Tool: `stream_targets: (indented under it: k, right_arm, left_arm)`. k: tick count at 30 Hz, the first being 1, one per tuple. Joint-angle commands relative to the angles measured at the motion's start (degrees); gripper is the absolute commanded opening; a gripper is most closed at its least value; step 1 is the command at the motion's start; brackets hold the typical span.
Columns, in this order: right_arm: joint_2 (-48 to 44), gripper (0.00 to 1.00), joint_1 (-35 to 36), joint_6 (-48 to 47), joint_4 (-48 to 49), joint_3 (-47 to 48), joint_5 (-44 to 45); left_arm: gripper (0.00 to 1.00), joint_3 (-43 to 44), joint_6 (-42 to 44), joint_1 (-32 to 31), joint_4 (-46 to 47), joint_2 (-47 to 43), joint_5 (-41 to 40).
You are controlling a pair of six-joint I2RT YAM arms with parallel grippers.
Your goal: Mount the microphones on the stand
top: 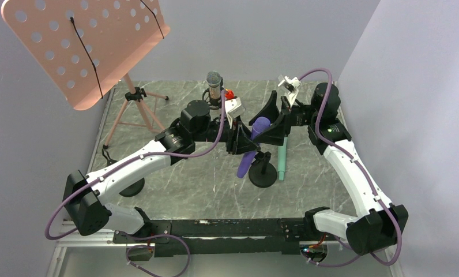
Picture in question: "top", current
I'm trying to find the purple plastic microphone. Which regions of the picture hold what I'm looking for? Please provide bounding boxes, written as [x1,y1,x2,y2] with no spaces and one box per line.
[236,116,272,179]

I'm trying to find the black round-base microphone stand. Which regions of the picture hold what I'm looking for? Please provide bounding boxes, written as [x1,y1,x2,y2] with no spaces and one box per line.
[248,152,278,188]

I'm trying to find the glitter microphone with mesh head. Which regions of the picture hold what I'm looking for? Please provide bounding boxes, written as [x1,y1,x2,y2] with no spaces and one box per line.
[206,71,223,93]

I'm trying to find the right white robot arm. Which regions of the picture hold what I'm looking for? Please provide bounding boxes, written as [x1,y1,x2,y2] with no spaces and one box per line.
[249,83,409,256]

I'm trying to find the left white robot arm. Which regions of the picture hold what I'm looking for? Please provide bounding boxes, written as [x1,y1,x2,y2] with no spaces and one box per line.
[63,98,258,237]

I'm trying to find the pink perforated music stand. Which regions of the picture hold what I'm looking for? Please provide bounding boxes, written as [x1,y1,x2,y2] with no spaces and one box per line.
[1,1,170,132]

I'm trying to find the teal plastic microphone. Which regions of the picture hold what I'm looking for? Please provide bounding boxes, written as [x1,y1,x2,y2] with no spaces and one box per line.
[277,137,288,181]

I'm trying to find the black shock mount tripod stand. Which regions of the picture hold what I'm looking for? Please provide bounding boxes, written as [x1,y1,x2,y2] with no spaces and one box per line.
[202,87,228,110]

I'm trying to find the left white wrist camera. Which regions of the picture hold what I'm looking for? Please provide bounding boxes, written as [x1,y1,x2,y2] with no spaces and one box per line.
[224,89,246,126]

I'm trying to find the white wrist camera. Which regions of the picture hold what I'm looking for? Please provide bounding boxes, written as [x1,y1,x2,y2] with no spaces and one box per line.
[278,75,301,106]
[224,89,246,126]

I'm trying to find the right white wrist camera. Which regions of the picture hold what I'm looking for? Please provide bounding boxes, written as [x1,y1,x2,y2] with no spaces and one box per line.
[278,75,301,106]

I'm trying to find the black base frame bar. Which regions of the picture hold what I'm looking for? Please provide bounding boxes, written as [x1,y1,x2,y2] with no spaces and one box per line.
[113,218,324,257]

